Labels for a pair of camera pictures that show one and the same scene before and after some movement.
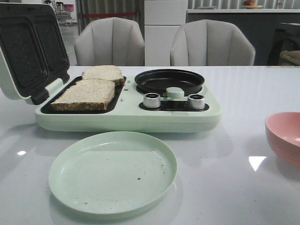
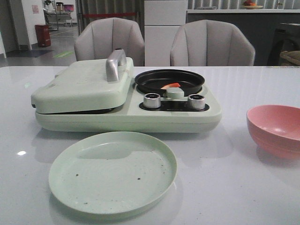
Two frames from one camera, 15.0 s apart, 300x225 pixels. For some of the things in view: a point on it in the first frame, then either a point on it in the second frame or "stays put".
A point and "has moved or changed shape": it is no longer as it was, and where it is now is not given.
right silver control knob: [196, 101] stays put
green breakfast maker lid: [34, 59] → [86, 85]
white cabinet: [162, 19] stays put
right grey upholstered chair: [210, 42] stays put
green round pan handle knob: [174, 93] stays put
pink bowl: [283, 129] has moved or changed shape
